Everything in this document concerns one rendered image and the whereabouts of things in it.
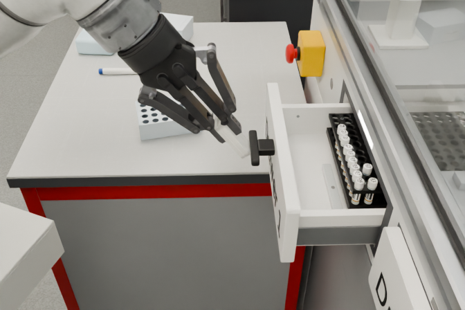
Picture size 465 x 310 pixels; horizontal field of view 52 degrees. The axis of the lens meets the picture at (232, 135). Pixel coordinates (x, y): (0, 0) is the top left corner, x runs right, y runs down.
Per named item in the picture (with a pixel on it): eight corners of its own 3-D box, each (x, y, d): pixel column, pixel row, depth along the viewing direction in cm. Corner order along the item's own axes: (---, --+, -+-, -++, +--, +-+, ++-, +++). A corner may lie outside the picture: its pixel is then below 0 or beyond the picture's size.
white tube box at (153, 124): (140, 140, 95) (138, 125, 92) (137, 115, 101) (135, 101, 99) (202, 131, 97) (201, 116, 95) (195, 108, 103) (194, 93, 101)
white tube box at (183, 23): (138, 43, 126) (135, 24, 123) (150, 28, 133) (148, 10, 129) (183, 48, 124) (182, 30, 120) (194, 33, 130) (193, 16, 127)
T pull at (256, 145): (251, 168, 68) (251, 160, 67) (248, 135, 74) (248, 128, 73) (276, 167, 68) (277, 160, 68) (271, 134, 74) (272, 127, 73)
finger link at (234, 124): (215, 106, 67) (232, 95, 66) (235, 129, 70) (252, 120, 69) (215, 113, 66) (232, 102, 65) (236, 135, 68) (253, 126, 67)
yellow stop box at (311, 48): (297, 77, 98) (300, 46, 94) (293, 59, 104) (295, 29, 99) (322, 77, 98) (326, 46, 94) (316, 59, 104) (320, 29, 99)
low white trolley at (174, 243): (86, 372, 135) (5, 177, 87) (120, 207, 183) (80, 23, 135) (292, 367, 136) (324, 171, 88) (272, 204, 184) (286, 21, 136)
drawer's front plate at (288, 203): (280, 265, 65) (286, 210, 58) (263, 131, 88) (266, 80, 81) (293, 264, 65) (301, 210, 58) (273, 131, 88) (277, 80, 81)
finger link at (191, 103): (164, 74, 60) (155, 79, 61) (214, 131, 66) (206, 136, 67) (166, 59, 63) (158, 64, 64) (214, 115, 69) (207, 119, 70)
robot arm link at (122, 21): (127, -13, 50) (164, 30, 54) (138, -42, 58) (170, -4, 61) (66, 33, 54) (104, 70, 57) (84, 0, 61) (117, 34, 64)
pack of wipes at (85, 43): (113, 57, 120) (111, 40, 118) (76, 55, 121) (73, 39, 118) (128, 29, 132) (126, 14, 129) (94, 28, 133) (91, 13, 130)
